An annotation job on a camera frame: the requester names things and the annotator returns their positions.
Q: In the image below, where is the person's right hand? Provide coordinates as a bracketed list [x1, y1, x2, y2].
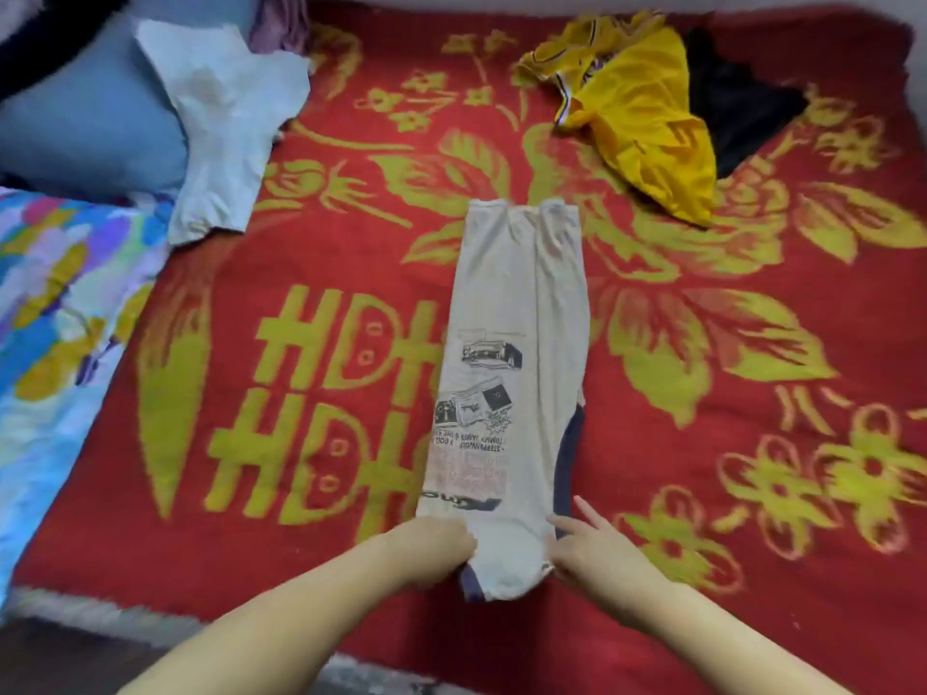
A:
[548, 494, 680, 631]

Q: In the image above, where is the person's left forearm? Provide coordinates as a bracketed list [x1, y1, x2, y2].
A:
[116, 549, 422, 695]

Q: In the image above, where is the blue patterned pillow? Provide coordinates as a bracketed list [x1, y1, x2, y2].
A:
[0, 187, 176, 609]

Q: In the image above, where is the cream thin garment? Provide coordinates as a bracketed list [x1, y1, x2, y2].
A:
[415, 198, 593, 603]

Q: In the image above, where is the red and yellow blanket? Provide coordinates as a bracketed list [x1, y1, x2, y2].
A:
[7, 0, 927, 695]

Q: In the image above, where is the person's right forearm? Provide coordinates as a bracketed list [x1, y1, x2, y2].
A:
[637, 578, 857, 695]

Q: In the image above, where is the plain black garment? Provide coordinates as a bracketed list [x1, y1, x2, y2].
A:
[681, 28, 813, 182]

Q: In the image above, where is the person's left hand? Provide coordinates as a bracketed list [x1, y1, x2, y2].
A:
[374, 514, 478, 588]

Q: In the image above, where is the yellow basketball jersey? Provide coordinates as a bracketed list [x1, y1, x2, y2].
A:
[510, 10, 721, 229]

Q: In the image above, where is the pale blue pillow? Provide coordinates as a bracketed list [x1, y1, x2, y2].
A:
[0, 0, 263, 204]

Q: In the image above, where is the white t-shirt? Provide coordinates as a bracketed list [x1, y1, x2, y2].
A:
[134, 18, 313, 247]

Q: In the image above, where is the black garment on pillow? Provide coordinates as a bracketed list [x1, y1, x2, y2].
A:
[0, 0, 132, 102]

